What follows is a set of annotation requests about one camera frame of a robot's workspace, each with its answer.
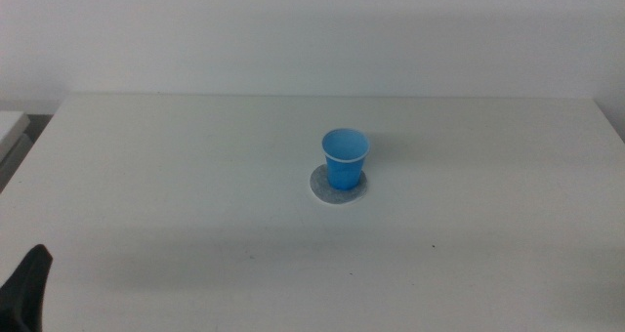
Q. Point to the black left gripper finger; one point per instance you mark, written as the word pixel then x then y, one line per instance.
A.
pixel 27 293

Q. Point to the blue plastic cup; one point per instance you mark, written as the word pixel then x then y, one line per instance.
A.
pixel 345 168

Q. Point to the round grey cup mat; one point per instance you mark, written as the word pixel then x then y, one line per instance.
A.
pixel 320 191

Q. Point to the white side table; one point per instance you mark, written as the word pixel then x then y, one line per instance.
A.
pixel 10 126

